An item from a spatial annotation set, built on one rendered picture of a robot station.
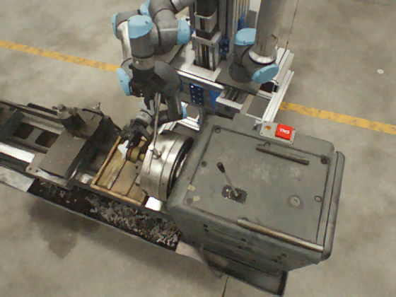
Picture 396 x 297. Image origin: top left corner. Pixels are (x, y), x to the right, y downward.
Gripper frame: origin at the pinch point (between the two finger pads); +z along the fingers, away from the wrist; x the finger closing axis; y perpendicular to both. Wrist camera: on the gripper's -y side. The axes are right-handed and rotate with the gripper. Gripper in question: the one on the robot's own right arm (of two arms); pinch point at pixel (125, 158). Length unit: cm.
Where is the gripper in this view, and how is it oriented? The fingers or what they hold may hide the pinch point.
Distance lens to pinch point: 131.3
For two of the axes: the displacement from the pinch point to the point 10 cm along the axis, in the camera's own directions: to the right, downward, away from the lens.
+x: -0.5, -4.8, -8.7
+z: -3.7, 8.2, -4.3
